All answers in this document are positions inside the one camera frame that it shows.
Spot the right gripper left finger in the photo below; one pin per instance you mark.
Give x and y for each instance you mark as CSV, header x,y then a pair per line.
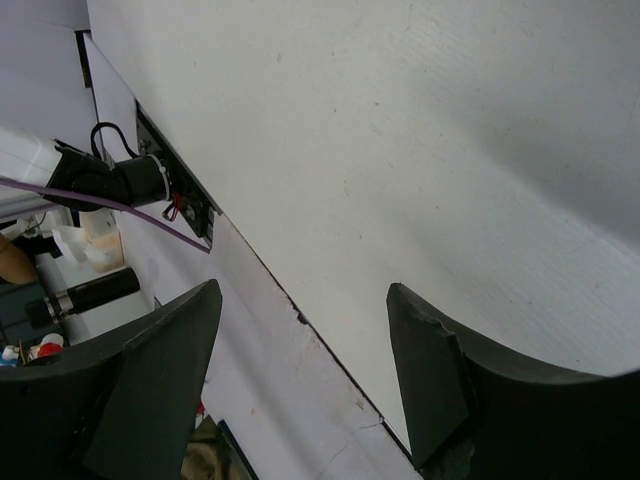
x,y
119,406

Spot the black cylinder tool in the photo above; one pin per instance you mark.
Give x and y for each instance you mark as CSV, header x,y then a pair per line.
x,y
56,307

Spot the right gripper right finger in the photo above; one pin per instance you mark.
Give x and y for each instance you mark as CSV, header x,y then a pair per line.
x,y
476,409

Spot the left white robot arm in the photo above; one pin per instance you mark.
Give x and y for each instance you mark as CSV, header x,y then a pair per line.
x,y
82,181

